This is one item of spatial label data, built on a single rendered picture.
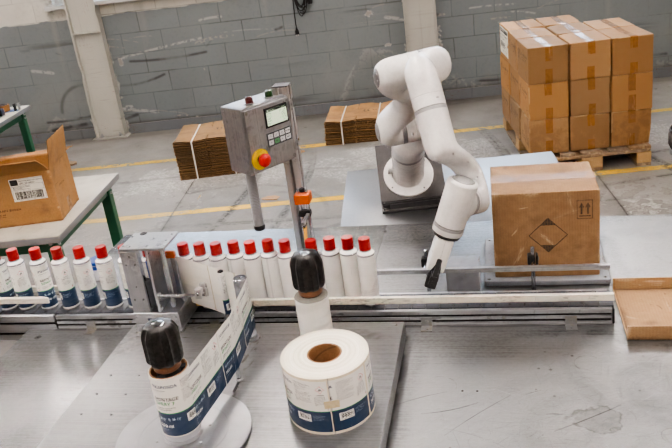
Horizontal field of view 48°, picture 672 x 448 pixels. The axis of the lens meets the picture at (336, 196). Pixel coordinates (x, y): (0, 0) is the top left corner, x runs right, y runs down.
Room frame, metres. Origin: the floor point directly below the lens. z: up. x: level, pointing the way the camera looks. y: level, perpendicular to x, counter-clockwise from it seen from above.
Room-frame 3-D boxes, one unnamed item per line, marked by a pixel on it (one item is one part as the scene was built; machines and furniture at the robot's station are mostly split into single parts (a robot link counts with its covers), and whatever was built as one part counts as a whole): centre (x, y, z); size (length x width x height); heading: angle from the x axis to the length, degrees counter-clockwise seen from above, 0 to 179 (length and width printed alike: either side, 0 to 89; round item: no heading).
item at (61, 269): (2.16, 0.87, 0.98); 0.05 x 0.05 x 0.20
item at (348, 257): (1.95, -0.01, 0.98); 0.05 x 0.05 x 0.20
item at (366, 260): (1.93, -0.06, 0.98); 0.05 x 0.05 x 0.20
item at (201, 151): (6.14, 0.92, 0.16); 0.65 x 0.54 x 0.32; 89
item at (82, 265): (2.14, 0.80, 0.98); 0.05 x 0.05 x 0.20
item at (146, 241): (1.98, 0.54, 1.14); 0.14 x 0.11 x 0.01; 77
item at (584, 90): (5.50, -1.83, 0.45); 1.20 x 0.84 x 0.89; 176
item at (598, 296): (1.87, -0.17, 0.91); 1.07 x 0.01 x 0.02; 77
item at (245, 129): (2.08, 0.19, 1.38); 0.17 x 0.10 x 0.19; 132
